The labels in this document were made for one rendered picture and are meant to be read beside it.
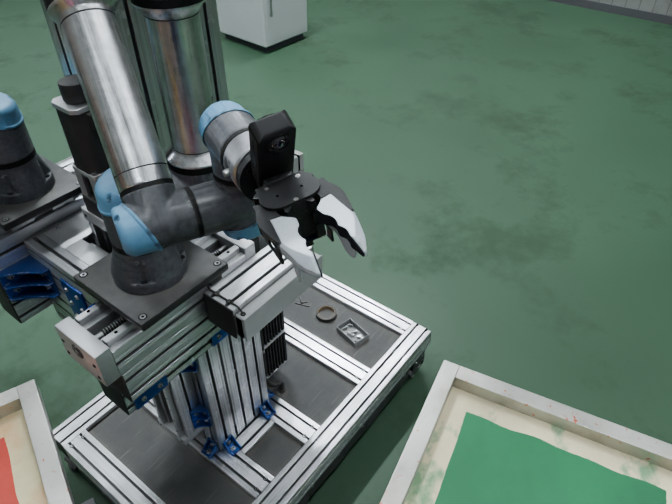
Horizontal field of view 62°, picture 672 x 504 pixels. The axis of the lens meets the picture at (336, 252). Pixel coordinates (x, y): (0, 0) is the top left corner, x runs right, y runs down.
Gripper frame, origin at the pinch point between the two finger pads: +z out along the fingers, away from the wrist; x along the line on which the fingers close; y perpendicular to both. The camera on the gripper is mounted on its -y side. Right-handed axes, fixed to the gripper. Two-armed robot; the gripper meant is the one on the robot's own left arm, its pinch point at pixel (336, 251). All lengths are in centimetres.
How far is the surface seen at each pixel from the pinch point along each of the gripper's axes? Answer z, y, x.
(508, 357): -69, 184, -103
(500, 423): -6, 77, -34
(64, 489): -33, 62, 50
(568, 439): 4, 79, -44
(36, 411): -54, 62, 53
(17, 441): -51, 65, 59
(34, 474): -42, 65, 56
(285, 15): -462, 165, -175
